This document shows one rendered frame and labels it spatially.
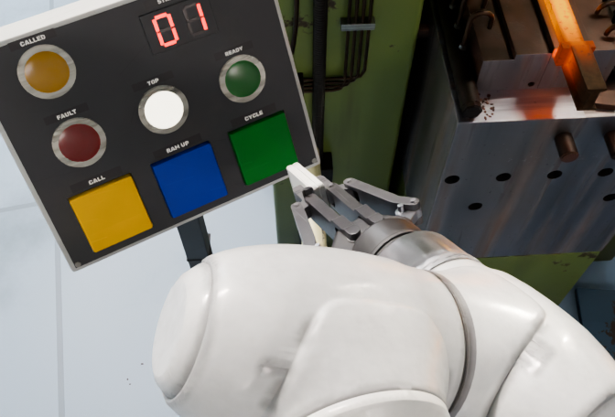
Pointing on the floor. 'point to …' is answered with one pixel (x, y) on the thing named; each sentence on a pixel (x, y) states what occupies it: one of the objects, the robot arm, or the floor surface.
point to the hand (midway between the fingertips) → (307, 187)
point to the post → (195, 240)
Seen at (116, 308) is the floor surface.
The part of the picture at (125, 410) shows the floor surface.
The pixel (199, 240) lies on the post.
